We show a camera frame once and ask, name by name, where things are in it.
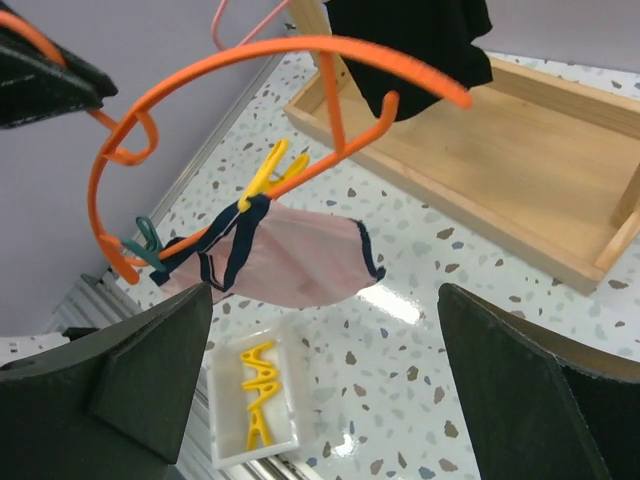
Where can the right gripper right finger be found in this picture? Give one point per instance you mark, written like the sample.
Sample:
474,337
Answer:
537,404

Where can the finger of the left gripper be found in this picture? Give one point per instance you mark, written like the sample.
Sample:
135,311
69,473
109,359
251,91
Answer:
33,88

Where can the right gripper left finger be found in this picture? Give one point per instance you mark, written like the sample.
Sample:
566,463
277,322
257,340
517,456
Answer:
113,404

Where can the orange plastic hanger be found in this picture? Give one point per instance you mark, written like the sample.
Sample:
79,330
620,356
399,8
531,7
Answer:
45,234

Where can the teal clothespin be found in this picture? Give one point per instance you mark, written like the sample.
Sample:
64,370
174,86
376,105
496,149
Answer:
150,249

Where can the pink underwear navy trim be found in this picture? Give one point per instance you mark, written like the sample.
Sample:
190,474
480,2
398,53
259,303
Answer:
276,254

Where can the yellow clothespin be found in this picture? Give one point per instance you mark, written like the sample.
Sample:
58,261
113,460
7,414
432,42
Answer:
266,178
258,431
266,379

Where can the black beige underwear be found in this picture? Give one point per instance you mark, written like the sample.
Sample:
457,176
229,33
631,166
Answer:
438,32

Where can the clear plastic clip box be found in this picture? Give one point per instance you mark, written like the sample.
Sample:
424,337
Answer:
290,413

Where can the wooden hanging rack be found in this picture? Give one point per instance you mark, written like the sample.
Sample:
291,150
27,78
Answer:
545,168

